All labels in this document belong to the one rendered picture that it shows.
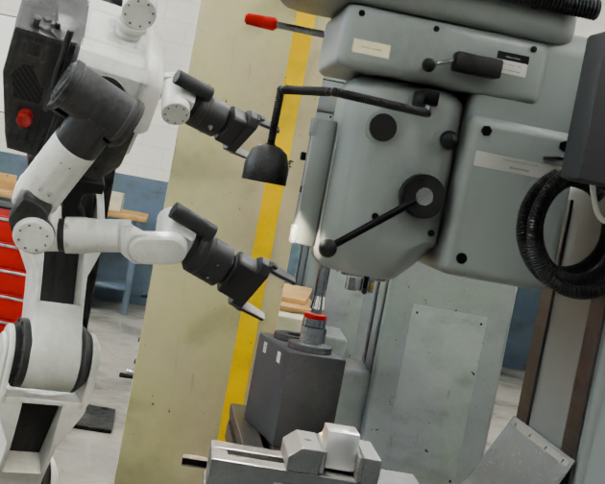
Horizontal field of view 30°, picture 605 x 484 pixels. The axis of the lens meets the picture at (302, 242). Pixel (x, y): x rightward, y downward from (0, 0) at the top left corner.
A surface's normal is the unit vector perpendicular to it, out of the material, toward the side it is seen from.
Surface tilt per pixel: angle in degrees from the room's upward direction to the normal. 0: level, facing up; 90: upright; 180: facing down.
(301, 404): 90
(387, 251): 118
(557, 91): 90
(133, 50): 35
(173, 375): 90
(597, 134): 90
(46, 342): 61
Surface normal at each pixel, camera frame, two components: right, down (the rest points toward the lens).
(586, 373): -0.98, -0.18
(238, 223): 0.12, 0.07
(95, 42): 0.39, -0.74
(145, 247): 0.05, 0.52
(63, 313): 0.44, -0.15
